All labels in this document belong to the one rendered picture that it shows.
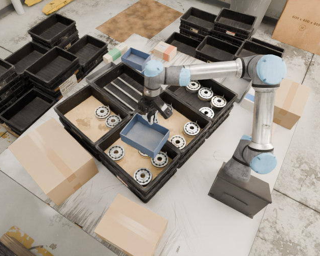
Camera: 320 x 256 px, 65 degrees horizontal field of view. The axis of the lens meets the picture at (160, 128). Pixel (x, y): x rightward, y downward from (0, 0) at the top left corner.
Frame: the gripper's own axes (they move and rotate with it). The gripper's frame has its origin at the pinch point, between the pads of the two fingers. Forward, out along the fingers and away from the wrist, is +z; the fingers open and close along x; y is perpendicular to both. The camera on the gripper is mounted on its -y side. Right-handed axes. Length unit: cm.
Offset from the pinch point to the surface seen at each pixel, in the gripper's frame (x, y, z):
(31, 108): -9, 138, 84
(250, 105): -78, -36, 27
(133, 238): 44, -20, 31
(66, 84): -40, 118, 64
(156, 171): 6.9, -9.8, 29.9
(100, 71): -47, 80, 35
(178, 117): -33.3, -0.4, 24.9
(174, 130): -23.4, -3.6, 26.2
